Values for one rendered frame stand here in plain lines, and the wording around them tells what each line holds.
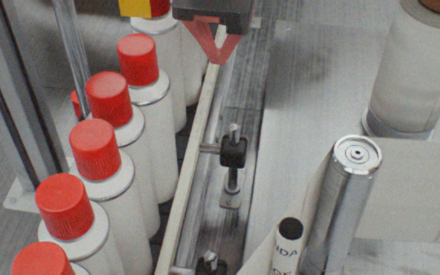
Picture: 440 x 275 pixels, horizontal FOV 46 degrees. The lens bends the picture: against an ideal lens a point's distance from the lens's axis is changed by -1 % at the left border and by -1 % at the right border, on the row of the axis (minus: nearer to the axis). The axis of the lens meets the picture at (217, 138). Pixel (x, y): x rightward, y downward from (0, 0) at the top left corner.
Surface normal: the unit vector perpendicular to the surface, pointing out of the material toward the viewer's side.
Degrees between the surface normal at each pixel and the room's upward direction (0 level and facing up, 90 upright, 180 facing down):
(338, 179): 90
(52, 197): 3
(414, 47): 87
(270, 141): 0
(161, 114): 90
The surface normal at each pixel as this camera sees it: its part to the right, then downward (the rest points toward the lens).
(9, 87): -0.15, 0.74
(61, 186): -0.01, -0.62
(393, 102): -0.69, 0.52
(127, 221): 0.64, 0.58
